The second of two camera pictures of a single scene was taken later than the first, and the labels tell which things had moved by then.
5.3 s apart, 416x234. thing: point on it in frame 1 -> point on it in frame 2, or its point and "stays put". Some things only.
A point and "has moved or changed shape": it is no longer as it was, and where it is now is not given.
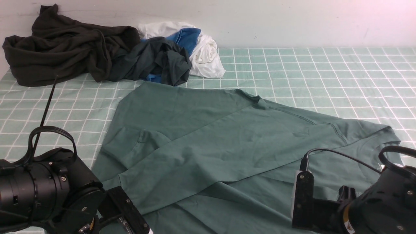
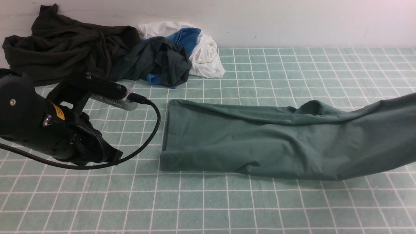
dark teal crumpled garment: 155,56 stays put
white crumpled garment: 204,62 stays put
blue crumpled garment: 187,37 stays put
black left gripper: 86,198 -> 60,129
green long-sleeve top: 195,161 has moved or changed shape
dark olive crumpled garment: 59,45 stays put
